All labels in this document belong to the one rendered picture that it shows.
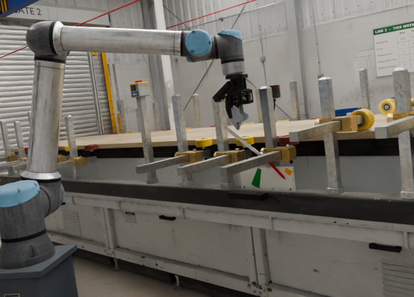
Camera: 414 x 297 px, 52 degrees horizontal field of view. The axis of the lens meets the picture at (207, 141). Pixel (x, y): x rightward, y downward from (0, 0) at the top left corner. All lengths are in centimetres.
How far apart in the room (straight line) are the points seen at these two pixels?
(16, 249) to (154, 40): 85
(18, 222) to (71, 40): 65
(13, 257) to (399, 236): 129
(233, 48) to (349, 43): 755
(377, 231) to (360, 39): 763
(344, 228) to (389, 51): 737
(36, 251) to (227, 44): 100
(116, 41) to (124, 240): 175
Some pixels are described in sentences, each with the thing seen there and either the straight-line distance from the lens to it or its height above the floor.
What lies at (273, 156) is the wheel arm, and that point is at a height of 85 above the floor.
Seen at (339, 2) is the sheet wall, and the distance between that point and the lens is 927.
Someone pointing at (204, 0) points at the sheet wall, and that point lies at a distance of 1114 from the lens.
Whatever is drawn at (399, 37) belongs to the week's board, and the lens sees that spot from 880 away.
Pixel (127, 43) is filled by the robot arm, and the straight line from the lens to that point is 151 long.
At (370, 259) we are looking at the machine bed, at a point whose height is 37.
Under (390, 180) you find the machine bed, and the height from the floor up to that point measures 71.
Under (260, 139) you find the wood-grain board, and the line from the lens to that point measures 188.
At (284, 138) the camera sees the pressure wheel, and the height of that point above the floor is 90.
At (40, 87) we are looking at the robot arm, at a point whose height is 121.
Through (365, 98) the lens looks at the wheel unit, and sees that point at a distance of 264.
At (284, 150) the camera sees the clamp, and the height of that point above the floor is 86.
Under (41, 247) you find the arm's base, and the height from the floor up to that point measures 65.
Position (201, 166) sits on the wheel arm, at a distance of 164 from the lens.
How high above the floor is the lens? 107
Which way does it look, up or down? 5 degrees down
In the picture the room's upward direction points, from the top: 7 degrees counter-clockwise
